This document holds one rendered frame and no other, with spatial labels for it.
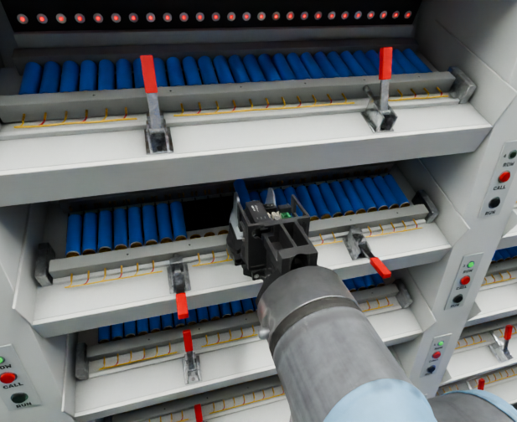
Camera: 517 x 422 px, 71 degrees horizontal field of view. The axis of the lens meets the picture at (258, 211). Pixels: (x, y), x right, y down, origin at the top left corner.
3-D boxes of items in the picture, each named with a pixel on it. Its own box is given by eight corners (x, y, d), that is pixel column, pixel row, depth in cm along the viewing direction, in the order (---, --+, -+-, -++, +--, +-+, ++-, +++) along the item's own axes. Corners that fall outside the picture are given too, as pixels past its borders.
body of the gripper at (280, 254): (293, 191, 44) (338, 250, 34) (290, 246, 49) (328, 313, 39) (232, 199, 42) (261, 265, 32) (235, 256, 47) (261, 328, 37)
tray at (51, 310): (439, 261, 61) (470, 229, 53) (43, 338, 47) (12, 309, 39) (385, 175, 72) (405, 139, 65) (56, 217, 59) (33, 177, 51)
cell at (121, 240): (127, 214, 54) (129, 250, 51) (114, 216, 54) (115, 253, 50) (125, 207, 53) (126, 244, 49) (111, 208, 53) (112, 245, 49)
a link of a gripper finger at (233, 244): (251, 217, 50) (275, 254, 43) (251, 227, 51) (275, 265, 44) (218, 223, 48) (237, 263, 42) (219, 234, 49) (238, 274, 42)
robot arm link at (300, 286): (354, 352, 36) (261, 377, 33) (333, 316, 40) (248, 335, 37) (370, 287, 31) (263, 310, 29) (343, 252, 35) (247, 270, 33)
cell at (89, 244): (98, 218, 54) (98, 255, 50) (85, 220, 53) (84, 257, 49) (95, 211, 52) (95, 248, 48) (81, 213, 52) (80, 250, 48)
